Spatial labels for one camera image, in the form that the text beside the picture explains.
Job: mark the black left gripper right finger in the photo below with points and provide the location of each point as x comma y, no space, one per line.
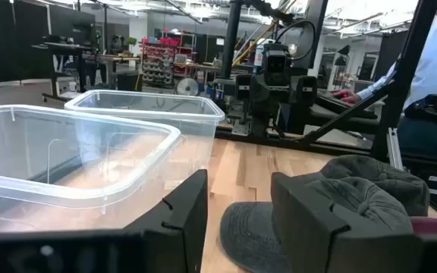
302,235

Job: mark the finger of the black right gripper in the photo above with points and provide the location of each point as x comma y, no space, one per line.
243,87
306,90

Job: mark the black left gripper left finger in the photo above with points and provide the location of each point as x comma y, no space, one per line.
180,227

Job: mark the dark grey baseball cap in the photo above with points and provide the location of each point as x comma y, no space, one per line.
374,189

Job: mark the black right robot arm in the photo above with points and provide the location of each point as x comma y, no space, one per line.
266,115

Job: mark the person's hand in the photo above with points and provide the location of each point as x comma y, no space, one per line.
345,96

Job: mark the dark side table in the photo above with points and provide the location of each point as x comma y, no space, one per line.
340,117

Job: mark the yellow pole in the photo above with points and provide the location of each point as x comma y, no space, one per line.
252,43

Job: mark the black upright pole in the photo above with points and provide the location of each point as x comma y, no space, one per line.
230,38

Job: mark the white round fan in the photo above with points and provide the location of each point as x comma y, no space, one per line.
187,86

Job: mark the red parts shelf rack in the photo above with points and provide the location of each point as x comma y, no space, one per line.
159,60

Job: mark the clear plastic storage bin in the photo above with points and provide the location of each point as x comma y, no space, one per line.
146,110
89,197

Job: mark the black waste bin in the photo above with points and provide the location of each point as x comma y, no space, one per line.
128,80

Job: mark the small potted plant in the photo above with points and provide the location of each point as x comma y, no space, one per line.
131,42

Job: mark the black office chair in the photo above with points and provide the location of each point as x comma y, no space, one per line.
431,106

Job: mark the wooden work table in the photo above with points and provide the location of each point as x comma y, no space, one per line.
116,58

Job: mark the black computer monitor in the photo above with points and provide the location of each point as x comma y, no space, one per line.
72,21

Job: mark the black standing desk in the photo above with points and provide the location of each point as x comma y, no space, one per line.
63,49

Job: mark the black partition panel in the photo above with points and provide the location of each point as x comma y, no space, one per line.
10,38

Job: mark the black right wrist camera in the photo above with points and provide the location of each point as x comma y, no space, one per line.
276,64

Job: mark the black table frame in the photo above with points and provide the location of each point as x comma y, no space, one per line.
404,76

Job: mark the silver aluminium bracket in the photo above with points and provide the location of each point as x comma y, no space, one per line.
394,149

